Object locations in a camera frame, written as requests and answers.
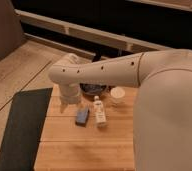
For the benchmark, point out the dark round bowl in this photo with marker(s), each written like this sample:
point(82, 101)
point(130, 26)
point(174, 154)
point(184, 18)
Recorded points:
point(92, 89)

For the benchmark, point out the white shelf rail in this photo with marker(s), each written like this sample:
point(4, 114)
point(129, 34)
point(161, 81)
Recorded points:
point(71, 37)

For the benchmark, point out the brown furniture corner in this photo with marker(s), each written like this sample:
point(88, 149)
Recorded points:
point(11, 32)

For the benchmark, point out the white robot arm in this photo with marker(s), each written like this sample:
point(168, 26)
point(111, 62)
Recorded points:
point(162, 115)

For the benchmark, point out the blue sponge block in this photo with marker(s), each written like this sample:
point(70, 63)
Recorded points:
point(82, 117)

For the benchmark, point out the white plastic bottle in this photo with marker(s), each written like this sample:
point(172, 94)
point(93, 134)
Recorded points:
point(99, 112)

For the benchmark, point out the white paper cup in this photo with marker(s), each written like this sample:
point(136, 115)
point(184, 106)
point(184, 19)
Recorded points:
point(117, 94)

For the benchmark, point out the dark floor mat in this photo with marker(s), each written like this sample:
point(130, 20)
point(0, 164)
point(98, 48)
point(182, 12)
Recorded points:
point(23, 130)

